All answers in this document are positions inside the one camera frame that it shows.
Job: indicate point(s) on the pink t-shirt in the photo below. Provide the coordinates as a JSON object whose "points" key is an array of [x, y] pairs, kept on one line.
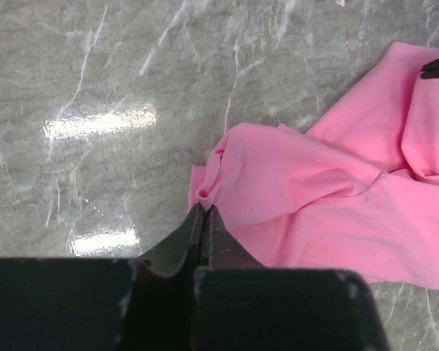
{"points": [[359, 190]]}

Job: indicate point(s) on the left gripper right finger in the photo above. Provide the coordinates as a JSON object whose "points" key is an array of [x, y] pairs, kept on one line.
{"points": [[241, 305]]}

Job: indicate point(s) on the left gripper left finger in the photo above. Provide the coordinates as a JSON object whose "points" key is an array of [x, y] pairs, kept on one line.
{"points": [[137, 303]]}

